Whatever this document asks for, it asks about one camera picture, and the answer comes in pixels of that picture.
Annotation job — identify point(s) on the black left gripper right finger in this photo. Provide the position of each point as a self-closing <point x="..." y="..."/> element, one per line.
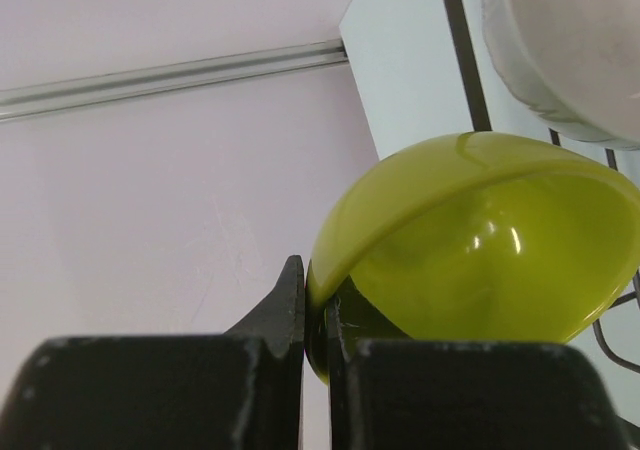
<point x="388" y="391"/>

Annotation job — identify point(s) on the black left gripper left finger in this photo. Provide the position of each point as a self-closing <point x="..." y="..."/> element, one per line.
<point x="241" y="389"/>

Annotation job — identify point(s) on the yellow green bowl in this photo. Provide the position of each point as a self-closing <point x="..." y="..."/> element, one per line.
<point x="479" y="236"/>

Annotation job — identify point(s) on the dark wire dish rack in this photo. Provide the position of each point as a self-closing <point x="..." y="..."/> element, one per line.
<point x="480" y="119"/>

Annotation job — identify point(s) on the white bowl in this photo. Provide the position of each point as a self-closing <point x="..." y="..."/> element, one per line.
<point x="573" y="63"/>

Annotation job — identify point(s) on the left aluminium frame post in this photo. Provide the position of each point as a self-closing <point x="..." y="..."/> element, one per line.
<point x="42" y="99"/>

